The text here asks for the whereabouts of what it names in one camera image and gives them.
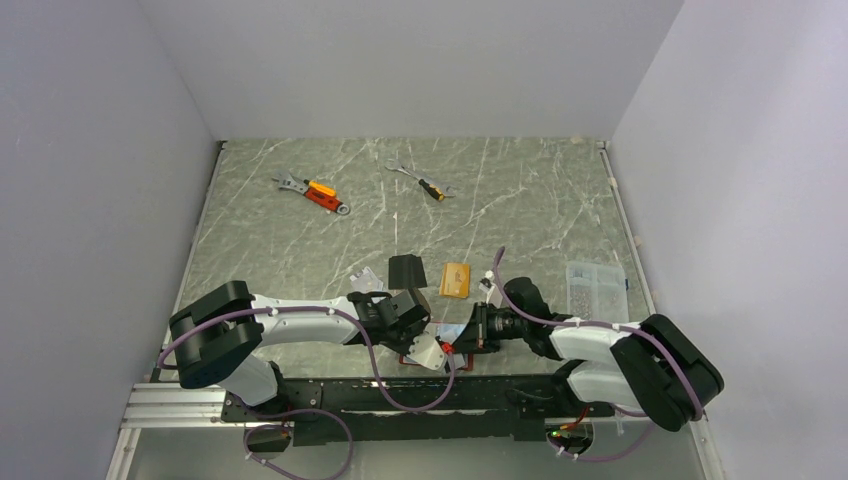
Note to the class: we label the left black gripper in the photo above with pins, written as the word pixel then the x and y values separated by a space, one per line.
pixel 416 329

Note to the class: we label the black yellow handled wrench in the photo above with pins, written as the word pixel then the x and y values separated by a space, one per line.
pixel 438 191

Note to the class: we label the orange gold card stack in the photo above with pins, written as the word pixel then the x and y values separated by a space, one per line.
pixel 455 280

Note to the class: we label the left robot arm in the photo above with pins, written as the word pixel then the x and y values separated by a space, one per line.
pixel 215 337

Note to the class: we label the silver VIP card stack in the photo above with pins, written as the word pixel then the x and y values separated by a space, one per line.
pixel 366 281

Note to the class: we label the black aluminium base frame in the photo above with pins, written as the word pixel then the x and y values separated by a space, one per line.
pixel 320 411

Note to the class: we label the orange red adjustable wrench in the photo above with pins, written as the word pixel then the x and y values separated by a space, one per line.
pixel 322 195

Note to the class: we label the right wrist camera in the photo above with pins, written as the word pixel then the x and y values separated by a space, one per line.
pixel 486 282

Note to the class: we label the red leather card holder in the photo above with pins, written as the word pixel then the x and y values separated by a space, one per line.
pixel 446 333

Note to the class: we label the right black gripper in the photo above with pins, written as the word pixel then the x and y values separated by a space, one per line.
pixel 472 340

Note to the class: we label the clear plastic parts box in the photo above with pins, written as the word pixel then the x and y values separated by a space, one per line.
pixel 597 292

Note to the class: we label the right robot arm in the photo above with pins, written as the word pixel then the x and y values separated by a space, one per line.
pixel 648 367

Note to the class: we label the black VIP card stack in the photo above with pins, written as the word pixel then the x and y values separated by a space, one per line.
pixel 406 272

